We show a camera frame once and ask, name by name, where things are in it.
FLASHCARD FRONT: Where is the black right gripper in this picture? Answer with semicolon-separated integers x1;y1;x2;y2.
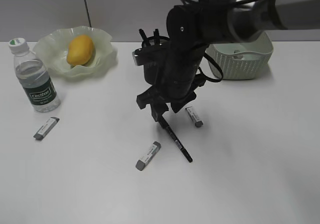
136;41;208;122

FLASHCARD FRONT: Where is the black marker pen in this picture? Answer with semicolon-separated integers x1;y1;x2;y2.
158;116;193;163
153;28;161;45
138;28;151;48

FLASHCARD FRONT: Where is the yellow mango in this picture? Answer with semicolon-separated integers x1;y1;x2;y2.
66;35;94;66

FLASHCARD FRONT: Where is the clear water bottle green label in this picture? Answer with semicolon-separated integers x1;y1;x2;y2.
8;37;61;113

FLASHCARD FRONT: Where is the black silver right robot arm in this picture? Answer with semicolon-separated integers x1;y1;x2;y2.
132;0;320;122

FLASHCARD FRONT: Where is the grey white eraser right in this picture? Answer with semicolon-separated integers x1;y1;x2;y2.
185;106;203;128

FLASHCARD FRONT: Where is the grey white eraser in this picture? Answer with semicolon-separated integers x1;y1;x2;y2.
135;141;162;171
33;117;60;141
185;106;203;128

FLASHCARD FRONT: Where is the black mesh pen holder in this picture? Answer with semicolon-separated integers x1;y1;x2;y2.
143;35;170;85

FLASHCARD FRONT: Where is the grey white eraser middle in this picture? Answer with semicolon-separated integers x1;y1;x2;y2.
135;141;162;171

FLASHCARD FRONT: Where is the pale green woven basket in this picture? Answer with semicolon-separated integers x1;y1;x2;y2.
206;32;274;80

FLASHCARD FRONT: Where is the grey white eraser left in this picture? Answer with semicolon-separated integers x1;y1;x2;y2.
33;117;60;141

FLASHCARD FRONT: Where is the pale green wavy plate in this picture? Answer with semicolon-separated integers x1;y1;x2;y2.
33;26;117;79

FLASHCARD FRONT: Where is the black cable left wall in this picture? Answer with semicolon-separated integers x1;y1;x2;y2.
80;0;92;28

